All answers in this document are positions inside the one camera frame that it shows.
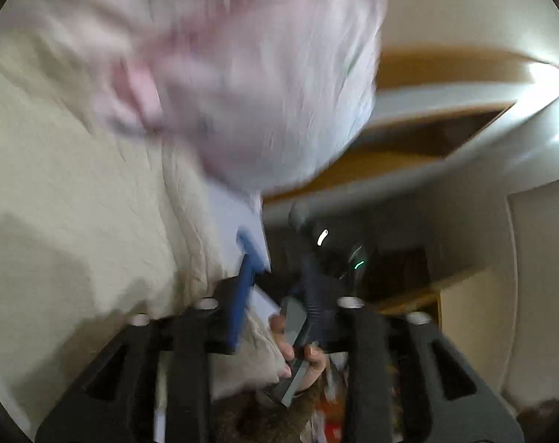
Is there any beige cable knit sweater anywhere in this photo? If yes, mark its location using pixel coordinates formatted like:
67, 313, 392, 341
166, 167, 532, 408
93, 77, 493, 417
0, 41, 290, 430

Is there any person's right hand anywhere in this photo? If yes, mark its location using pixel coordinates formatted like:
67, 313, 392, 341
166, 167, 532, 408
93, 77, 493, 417
268, 314, 327, 392

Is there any lavender bed sheet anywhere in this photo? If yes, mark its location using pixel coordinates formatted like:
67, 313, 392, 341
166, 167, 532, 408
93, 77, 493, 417
205, 179, 283, 314

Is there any wooden white headboard shelf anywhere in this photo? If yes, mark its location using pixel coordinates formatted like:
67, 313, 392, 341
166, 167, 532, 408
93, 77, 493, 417
264, 47, 559, 226

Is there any pink floral pillow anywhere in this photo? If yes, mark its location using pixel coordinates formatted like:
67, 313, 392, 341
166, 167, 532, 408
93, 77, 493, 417
93, 0, 387, 195

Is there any white floral pillow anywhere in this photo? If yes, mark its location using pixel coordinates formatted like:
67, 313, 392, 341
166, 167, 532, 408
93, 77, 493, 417
0, 0, 208, 127

